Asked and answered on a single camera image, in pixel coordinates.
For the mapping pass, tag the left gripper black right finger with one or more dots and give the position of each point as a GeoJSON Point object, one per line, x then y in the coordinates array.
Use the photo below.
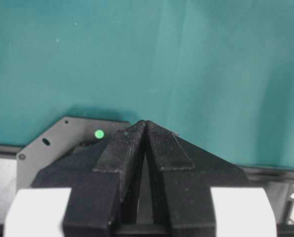
{"type": "Point", "coordinates": [181, 176]}

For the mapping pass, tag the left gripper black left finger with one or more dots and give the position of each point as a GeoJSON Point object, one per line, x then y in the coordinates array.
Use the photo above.
{"type": "Point", "coordinates": [104, 181]}

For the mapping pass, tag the green table cloth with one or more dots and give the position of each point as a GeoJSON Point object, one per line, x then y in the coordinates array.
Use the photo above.
{"type": "Point", "coordinates": [219, 73]}

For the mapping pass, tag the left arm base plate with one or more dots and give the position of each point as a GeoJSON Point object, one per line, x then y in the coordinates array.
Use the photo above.
{"type": "Point", "coordinates": [57, 141]}

